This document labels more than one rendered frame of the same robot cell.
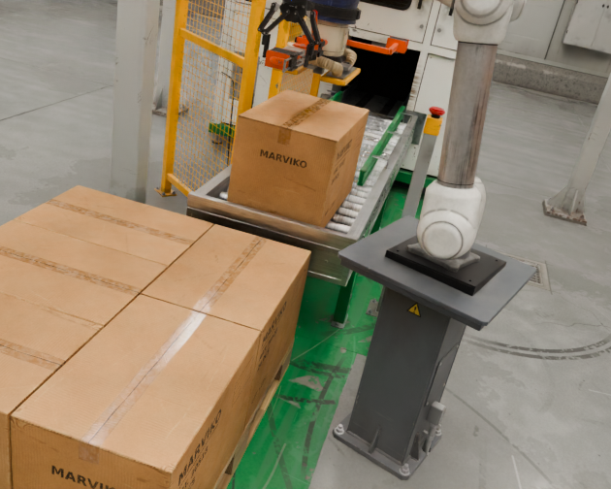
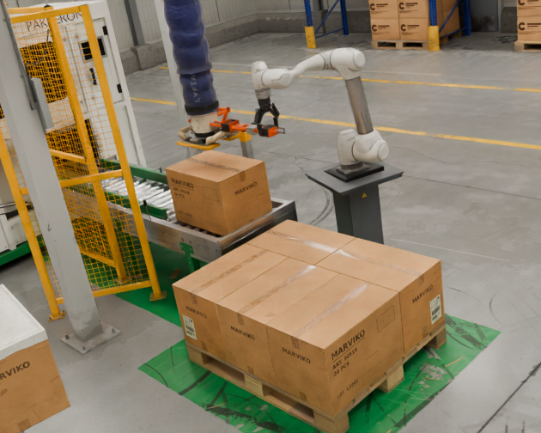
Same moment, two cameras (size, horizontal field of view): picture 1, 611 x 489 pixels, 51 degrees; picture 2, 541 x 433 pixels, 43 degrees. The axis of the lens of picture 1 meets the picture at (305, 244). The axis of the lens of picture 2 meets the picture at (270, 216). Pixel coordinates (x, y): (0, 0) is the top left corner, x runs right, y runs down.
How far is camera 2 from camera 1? 3.48 m
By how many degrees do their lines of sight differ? 46
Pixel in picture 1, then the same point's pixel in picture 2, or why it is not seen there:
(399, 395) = (373, 237)
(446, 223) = (382, 144)
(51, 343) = (351, 284)
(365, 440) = not seen: hidden behind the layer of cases
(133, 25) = (52, 195)
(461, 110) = (362, 102)
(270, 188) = (246, 209)
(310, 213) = (266, 206)
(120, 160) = (78, 294)
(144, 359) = (370, 264)
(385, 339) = (357, 218)
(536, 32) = not seen: outside the picture
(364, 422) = not seen: hidden behind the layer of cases
